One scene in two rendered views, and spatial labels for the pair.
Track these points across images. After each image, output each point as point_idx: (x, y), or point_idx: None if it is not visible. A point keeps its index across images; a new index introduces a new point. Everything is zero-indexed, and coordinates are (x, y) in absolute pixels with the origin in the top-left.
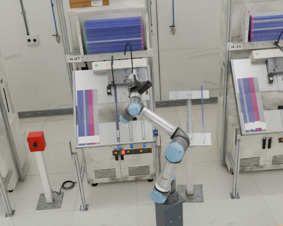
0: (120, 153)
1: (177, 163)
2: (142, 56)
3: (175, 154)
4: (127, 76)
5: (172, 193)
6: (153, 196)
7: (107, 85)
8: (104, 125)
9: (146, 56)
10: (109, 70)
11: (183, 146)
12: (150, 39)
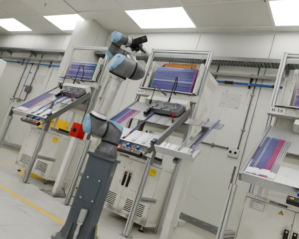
0: None
1: (115, 79)
2: (187, 100)
3: (114, 59)
4: (165, 104)
5: (107, 142)
6: (84, 120)
7: (147, 108)
8: (123, 128)
9: (191, 100)
10: (157, 102)
11: (126, 59)
12: (200, 88)
